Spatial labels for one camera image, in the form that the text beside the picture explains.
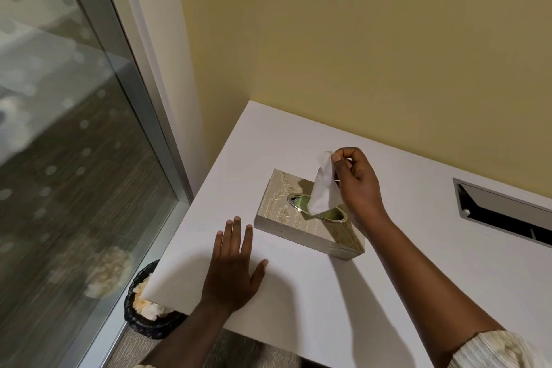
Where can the person's left hand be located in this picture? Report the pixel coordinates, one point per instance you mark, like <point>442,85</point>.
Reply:
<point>230,277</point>

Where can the person's right hand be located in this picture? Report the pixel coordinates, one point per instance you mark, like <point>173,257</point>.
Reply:
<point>362,188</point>

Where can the person's left thumb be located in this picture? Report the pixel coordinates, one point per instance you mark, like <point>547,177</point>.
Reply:
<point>259,275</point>

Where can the person's left little finger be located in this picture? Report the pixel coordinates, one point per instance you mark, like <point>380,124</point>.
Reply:
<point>217,249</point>

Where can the person's left middle finger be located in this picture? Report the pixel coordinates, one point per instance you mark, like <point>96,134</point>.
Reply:
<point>236,240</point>

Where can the person's right fingers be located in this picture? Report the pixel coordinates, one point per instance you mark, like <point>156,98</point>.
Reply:
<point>347,154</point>

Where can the white paper tissue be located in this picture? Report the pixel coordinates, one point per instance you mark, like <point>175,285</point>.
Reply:
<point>321,191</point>

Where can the person's left forearm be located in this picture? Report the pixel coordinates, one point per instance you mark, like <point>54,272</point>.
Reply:
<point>189,337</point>

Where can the person's right forearm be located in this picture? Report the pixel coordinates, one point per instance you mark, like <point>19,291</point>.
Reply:
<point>422,294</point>

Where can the gold floral tissue box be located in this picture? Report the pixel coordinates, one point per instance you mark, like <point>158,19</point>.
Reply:
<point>278,210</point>

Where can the crumpled tissues in wastebasket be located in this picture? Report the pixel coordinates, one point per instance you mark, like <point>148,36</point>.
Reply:
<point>146,307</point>

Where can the black woven wastebasket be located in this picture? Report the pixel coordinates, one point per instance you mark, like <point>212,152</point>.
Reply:
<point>142,325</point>

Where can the frosted dotted glass panel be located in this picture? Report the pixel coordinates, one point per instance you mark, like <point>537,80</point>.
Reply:
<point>64,122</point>

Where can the cream ribbed sleeve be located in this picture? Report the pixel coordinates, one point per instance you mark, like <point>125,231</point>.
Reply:
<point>496,350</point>

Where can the grey metal glass frame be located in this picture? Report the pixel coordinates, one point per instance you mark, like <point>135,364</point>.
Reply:
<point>144,96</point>

